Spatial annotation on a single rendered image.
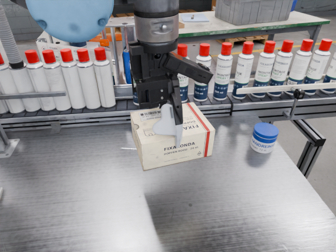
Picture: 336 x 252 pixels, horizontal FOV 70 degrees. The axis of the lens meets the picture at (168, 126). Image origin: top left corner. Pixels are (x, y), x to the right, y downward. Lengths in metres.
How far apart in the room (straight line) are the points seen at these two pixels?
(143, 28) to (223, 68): 0.49
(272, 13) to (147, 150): 2.24
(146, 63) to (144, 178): 0.34
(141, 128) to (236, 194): 0.30
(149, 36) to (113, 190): 0.41
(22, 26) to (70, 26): 5.16
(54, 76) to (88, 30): 0.61
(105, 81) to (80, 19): 0.59
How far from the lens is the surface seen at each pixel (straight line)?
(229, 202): 0.64
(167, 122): 0.47
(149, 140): 0.48
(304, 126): 1.06
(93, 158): 0.76
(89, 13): 0.26
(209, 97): 0.94
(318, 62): 1.04
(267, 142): 0.77
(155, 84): 0.44
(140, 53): 0.43
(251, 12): 2.44
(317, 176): 2.10
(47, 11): 0.26
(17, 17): 5.40
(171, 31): 0.42
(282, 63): 0.96
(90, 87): 0.85
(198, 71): 0.48
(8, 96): 0.92
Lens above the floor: 1.33
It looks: 36 degrees down
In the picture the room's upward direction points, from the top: straight up
